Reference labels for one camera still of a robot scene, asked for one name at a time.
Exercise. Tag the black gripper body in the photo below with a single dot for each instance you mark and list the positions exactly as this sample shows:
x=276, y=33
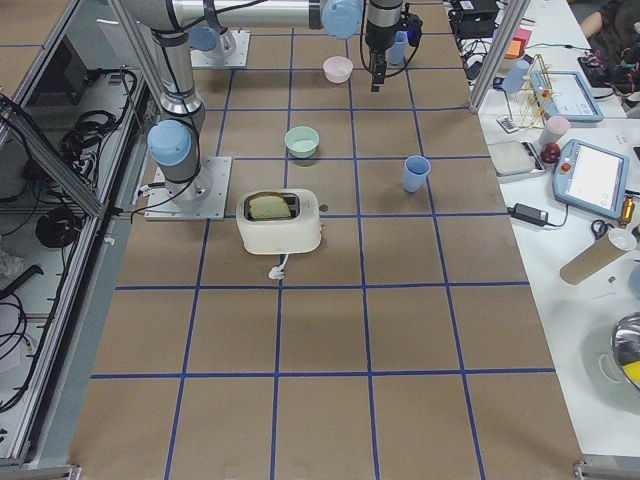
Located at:
x=380, y=32

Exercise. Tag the bread slice in toaster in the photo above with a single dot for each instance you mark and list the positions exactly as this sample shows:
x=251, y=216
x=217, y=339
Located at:
x=268, y=207

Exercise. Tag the blue cup on rack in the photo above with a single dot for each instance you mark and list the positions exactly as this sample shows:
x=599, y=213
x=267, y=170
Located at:
x=515, y=77

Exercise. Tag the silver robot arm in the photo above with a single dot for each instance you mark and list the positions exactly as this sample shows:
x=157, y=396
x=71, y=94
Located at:
x=159, y=34

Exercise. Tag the blue cup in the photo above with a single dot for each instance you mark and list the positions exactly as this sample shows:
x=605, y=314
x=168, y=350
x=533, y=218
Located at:
x=515, y=77
x=416, y=170
x=396, y=53

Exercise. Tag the sticky note stack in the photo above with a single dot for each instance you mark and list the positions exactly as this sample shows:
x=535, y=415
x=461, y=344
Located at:
x=519, y=42

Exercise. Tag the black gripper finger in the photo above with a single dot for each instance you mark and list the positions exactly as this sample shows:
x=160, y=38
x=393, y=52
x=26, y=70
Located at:
x=378, y=70

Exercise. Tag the silver scale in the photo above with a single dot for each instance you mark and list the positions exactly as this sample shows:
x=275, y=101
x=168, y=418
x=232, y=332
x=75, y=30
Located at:
x=515, y=159

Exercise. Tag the wooden rack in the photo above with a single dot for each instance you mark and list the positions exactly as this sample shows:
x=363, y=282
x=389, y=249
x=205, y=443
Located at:
x=536, y=98

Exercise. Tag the aluminium frame post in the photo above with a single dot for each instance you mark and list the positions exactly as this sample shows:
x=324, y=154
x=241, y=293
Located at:
x=510, y=22

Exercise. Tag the green bowl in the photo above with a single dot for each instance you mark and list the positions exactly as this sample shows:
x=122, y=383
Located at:
x=302, y=141

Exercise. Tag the brass cylinder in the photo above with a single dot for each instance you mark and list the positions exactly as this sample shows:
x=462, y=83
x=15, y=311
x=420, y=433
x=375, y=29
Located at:
x=627, y=211

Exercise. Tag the pink cup on desk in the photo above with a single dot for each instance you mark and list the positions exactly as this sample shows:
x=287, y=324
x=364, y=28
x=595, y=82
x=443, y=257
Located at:
x=555, y=127

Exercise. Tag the red apple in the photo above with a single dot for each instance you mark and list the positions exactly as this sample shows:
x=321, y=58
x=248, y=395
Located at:
x=550, y=153

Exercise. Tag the cardboard tube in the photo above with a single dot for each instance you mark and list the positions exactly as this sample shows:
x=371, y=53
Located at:
x=616, y=243

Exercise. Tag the pink bowl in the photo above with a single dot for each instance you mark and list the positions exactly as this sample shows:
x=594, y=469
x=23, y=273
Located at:
x=337, y=69

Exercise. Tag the teach pendant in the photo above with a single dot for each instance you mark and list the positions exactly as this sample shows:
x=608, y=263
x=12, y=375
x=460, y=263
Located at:
x=574, y=99
x=591, y=178

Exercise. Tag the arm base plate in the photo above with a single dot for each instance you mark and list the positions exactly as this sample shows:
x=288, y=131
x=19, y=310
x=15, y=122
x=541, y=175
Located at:
x=205, y=198
x=210, y=49

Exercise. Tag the far teach pendant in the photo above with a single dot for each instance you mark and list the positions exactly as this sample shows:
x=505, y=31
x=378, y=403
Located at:
x=574, y=99

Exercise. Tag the black power adapter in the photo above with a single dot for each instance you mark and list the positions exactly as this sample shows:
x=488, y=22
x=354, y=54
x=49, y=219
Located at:
x=528, y=214

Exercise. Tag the metal bowl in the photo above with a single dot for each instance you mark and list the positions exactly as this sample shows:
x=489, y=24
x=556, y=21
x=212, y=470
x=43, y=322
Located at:
x=620, y=364

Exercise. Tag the near teach pendant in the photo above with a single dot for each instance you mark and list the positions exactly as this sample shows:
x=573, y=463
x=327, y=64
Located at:
x=591, y=178

